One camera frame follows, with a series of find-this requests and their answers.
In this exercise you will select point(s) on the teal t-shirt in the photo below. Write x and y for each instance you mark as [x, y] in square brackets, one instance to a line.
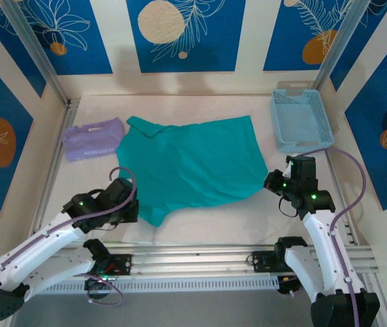
[193, 163]

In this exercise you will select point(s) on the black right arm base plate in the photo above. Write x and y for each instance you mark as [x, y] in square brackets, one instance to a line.
[263, 260]

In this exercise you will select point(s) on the aluminium side rail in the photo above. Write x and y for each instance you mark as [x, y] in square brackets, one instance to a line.
[55, 160]
[350, 228]

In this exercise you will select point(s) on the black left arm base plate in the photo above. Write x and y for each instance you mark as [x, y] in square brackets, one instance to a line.
[122, 264]

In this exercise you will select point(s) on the light blue perforated plastic basket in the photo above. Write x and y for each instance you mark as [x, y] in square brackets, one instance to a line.
[299, 119]

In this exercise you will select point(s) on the aluminium rail beam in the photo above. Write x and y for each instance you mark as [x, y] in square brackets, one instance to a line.
[193, 259]

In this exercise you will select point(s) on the aluminium frame post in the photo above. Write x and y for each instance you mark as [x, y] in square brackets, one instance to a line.
[36, 51]
[340, 44]

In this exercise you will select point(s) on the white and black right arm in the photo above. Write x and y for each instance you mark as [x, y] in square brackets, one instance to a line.
[323, 245]

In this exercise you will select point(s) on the small black controller box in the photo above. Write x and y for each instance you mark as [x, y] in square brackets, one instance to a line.
[287, 286]
[96, 286]

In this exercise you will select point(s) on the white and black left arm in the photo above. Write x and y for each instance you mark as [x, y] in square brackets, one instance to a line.
[43, 245]

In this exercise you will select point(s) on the folded purple t-shirt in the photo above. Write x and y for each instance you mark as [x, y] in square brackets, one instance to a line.
[88, 139]

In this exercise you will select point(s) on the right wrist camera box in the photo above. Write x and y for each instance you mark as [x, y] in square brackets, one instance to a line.
[288, 167]

